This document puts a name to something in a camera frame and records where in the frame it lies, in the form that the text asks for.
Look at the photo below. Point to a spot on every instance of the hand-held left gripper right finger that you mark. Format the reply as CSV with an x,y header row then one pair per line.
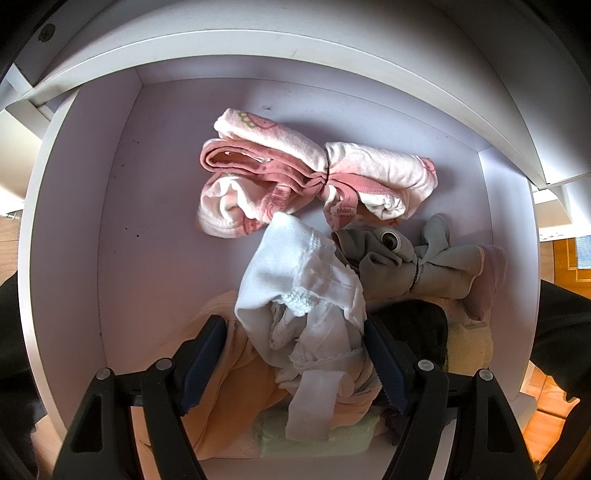
x,y
388,364

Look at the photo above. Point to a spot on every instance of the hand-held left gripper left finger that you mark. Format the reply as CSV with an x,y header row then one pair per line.
x,y
203,364

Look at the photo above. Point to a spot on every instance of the black garment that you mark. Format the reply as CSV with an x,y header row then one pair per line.
x,y
425,327

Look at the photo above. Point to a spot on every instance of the peach garment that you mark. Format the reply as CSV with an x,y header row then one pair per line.
x,y
231,415

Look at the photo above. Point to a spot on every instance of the navy lace garment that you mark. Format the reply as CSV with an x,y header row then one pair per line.
x,y
392,424

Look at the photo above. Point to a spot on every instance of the green packet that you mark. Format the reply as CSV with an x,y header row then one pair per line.
x,y
351,438

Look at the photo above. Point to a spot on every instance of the pale yellow sock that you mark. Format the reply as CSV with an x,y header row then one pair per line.
x,y
471,346

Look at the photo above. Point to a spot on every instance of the grey garment with eye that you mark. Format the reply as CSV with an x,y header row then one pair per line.
x,y
383,272

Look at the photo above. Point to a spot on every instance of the white lace garment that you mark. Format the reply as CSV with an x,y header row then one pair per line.
x,y
286,263

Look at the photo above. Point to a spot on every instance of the lavender sock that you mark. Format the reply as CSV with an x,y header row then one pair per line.
x,y
491,277

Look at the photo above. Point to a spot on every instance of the white drawer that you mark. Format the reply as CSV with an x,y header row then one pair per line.
x,y
161,207

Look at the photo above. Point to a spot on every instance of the pale pink garment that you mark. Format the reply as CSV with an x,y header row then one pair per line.
x,y
383,170

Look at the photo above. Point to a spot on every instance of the pink trimmed garment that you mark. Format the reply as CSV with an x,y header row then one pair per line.
x,y
258,161

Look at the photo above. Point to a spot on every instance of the person's black pants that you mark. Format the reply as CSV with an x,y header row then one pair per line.
x,y
18,346

